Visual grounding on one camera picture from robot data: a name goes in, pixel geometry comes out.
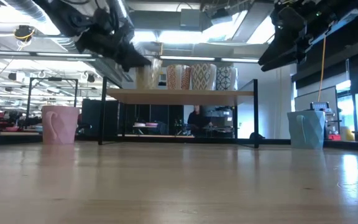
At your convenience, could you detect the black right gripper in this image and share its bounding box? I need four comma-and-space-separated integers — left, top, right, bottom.
258, 3, 310, 73

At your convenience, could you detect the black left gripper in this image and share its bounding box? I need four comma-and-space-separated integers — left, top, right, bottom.
75, 6, 152, 73

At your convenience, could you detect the yellow patterned mug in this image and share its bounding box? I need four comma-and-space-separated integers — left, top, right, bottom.
135, 57, 163, 90

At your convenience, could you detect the orange patterned mug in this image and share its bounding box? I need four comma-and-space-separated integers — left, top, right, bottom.
166, 64, 192, 91

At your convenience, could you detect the black geometric patterned white mug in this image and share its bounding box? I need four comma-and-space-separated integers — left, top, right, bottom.
215, 66, 239, 91

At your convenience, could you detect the tan diamond patterned mug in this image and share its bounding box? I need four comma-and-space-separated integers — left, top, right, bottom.
190, 63, 218, 91

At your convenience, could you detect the blue faceted mug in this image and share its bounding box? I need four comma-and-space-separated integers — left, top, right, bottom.
287, 110, 326, 150

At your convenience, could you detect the pink faceted mug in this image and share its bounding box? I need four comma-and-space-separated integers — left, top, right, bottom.
41, 105, 80, 145

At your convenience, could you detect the linear ceiling light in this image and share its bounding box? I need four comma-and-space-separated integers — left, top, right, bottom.
221, 57, 260, 63
159, 55, 216, 62

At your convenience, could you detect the grey ceiling box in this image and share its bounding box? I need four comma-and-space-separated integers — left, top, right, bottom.
180, 8, 202, 31

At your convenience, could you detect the black cabinet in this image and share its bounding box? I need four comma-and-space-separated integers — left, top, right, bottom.
81, 98, 121, 138

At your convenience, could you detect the person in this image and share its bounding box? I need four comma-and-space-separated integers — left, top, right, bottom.
186, 105, 214, 138

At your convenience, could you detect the black equipment cart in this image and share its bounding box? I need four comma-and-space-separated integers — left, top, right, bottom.
211, 107, 234, 139

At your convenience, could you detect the yellow container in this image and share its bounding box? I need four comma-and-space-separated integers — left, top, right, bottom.
340, 126, 356, 142

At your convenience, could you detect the yellow hanging cord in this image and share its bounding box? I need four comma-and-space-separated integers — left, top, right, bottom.
317, 35, 327, 103

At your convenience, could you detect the wooden shelf with black frame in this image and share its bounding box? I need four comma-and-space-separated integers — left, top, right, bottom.
98, 77, 260, 149

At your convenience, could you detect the black table frame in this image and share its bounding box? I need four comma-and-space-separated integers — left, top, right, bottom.
0, 132, 358, 153

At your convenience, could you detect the black background frame rig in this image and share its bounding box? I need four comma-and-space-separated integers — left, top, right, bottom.
25, 77, 79, 125

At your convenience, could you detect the yellow cord reel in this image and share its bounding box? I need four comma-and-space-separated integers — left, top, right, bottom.
13, 24, 36, 43

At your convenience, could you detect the silver ventilation duct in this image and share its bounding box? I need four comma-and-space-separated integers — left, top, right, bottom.
4, 0, 74, 52

